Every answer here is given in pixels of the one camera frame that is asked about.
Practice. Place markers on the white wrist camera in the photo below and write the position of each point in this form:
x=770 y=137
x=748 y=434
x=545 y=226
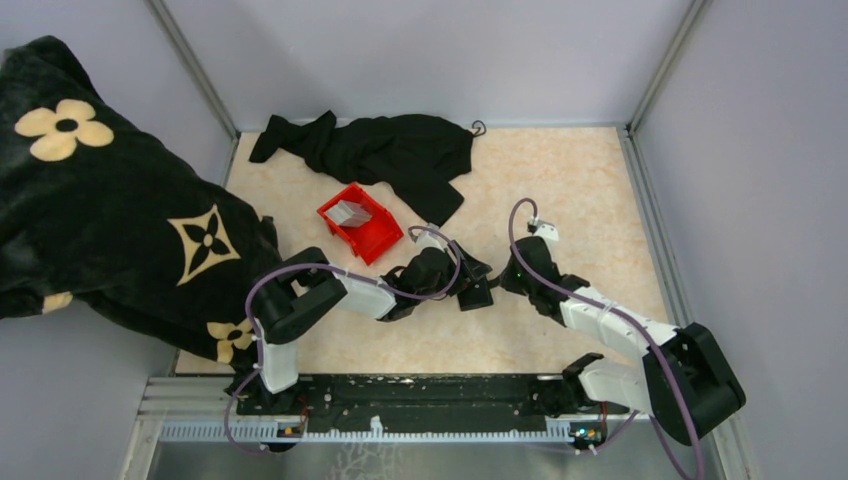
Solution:
x=428 y=236
x=544 y=230

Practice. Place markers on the black leather card holder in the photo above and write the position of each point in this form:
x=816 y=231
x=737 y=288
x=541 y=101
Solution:
x=471 y=288

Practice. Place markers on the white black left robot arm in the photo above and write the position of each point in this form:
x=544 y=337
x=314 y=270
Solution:
x=286 y=303

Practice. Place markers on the black cloth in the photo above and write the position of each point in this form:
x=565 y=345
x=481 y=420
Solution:
x=417 y=155

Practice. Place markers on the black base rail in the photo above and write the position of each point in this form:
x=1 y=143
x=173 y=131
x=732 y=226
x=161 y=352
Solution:
x=406 y=404

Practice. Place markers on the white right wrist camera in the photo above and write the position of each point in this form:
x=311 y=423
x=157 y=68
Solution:
x=544 y=230

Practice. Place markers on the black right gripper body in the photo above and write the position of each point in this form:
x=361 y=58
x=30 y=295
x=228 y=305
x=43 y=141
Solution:
x=516 y=282

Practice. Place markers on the red plastic bin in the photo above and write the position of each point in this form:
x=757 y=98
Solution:
x=367 y=227

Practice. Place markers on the black floral blanket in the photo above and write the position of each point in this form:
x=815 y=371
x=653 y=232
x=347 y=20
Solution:
x=94 y=209

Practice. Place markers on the stack of silver cards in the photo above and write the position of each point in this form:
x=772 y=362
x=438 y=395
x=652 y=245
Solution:
x=348 y=214

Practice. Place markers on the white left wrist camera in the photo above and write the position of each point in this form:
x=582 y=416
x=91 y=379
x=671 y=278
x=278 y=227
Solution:
x=428 y=236

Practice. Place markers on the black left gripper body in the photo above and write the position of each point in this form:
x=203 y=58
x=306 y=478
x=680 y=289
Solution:
x=444 y=281

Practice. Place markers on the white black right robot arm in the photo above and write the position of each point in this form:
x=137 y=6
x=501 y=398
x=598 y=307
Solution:
x=679 y=376

